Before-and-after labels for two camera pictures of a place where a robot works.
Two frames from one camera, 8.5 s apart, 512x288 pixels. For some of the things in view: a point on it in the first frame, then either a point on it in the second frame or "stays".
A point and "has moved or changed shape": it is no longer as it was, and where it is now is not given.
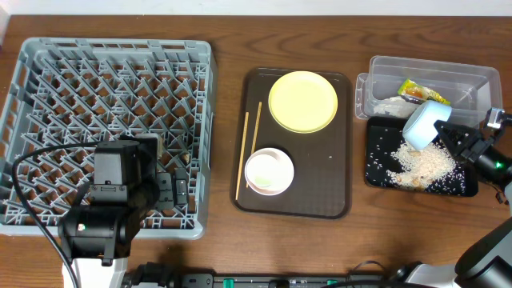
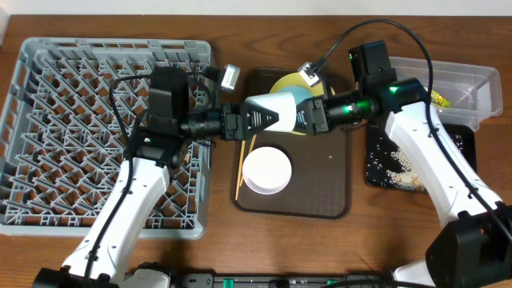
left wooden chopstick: (242, 158) stays
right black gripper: (474, 146) to (317, 115)
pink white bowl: (269, 171) stays
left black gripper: (176, 189) to (233, 128)
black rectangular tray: (392, 162) stays
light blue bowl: (419, 130) has moved or changed shape
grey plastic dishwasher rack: (62, 91) stays
